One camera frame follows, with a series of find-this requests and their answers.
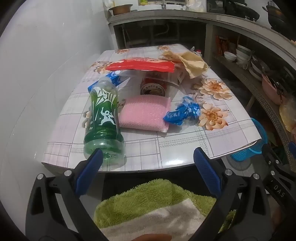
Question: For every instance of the green yellow container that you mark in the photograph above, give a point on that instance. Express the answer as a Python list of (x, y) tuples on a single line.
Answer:
[(143, 2)]

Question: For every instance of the white plastic bag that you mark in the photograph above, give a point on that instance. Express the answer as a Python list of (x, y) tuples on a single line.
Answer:
[(195, 5)]

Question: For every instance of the green plastic bottle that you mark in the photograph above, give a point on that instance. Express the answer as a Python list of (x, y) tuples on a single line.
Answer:
[(104, 120)]

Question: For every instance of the concrete kitchen counter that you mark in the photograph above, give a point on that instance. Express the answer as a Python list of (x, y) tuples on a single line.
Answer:
[(185, 17)]

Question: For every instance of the yellow cloth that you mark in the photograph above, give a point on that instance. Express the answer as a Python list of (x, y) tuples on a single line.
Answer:
[(192, 62)]

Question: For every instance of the red tin can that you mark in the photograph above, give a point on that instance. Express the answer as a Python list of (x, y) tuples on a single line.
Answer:
[(152, 89)]

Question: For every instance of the pink scouring sponge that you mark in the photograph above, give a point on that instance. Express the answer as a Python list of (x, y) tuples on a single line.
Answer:
[(143, 113)]

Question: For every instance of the green white fluffy garment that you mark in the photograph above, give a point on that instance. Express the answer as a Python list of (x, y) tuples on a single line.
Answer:
[(148, 199)]

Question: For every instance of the yellow plastic bag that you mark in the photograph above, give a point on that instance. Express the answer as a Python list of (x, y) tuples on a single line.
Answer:
[(288, 115)]

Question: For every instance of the blue toothpaste box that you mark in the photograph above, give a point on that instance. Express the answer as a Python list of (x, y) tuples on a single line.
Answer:
[(115, 77)]

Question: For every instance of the black wok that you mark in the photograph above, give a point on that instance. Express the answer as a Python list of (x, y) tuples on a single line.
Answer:
[(245, 11)]

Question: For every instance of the black cooking pot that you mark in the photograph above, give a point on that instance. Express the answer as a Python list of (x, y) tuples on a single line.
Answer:
[(277, 16)]

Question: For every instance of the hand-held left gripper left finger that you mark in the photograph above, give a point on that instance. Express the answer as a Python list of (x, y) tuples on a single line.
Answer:
[(89, 171)]

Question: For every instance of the white bowl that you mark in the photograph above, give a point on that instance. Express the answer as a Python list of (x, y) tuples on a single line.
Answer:
[(230, 56)]

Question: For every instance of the stack of plates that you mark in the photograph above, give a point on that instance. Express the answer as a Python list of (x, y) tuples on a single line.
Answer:
[(257, 69)]

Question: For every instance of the red snack packet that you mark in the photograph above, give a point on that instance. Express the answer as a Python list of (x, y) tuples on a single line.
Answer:
[(138, 65)]

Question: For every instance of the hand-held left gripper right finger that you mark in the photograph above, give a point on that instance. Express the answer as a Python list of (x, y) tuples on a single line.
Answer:
[(207, 171)]

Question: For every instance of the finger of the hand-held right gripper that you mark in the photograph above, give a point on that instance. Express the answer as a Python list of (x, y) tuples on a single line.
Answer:
[(274, 166)]

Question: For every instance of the pink plastic basin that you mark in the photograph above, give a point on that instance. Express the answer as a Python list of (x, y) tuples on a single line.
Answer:
[(272, 90)]

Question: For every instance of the brass metal bowl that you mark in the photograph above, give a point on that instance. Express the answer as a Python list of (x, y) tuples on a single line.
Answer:
[(120, 10)]

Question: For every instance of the stack of white bowls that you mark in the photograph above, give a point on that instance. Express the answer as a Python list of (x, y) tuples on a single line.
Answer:
[(242, 56)]

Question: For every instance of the red orange packets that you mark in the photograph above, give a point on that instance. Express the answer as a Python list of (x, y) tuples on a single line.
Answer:
[(222, 45)]

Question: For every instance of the clear plastic box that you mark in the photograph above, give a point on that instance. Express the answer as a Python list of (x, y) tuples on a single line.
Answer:
[(172, 80)]

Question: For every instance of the blue plastic basket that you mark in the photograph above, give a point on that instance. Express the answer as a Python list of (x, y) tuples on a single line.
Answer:
[(252, 153)]

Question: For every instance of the blue wrapper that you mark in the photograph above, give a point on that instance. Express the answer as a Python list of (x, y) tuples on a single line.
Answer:
[(178, 114)]

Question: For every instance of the clear bottle red cap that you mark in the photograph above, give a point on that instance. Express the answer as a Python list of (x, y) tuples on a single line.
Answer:
[(198, 52)]

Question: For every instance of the black kitchen appliance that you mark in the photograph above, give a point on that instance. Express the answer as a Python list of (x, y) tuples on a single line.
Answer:
[(215, 7)]

